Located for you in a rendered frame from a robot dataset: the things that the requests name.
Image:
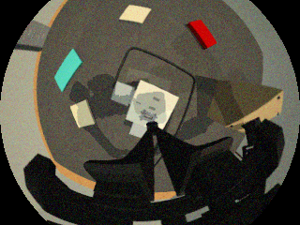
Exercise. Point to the turquoise rectangular block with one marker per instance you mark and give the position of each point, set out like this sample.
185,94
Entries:
68,69

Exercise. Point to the red rectangular block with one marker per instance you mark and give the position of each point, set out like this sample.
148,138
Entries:
203,35

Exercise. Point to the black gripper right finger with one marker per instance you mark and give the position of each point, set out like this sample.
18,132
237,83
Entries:
181,157

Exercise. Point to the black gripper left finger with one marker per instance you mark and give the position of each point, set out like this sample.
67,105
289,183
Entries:
136,167

